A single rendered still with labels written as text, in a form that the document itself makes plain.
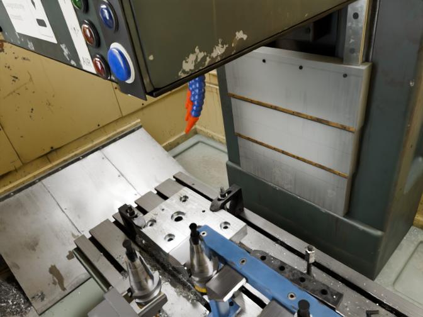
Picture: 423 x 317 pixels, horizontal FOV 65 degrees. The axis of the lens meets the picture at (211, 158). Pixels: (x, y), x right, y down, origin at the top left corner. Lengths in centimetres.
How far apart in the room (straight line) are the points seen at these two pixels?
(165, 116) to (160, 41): 176
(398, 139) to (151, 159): 123
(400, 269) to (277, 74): 86
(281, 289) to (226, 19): 44
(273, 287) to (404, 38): 61
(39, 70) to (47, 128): 27
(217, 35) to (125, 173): 147
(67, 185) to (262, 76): 110
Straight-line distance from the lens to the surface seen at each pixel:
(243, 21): 37
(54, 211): 171
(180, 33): 31
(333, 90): 95
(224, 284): 64
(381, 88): 95
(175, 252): 70
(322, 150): 107
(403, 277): 149
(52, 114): 173
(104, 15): 30
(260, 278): 63
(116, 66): 31
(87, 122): 180
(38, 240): 166
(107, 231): 128
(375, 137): 101
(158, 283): 65
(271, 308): 61
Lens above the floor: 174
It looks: 35 degrees down
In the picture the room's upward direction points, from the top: 10 degrees counter-clockwise
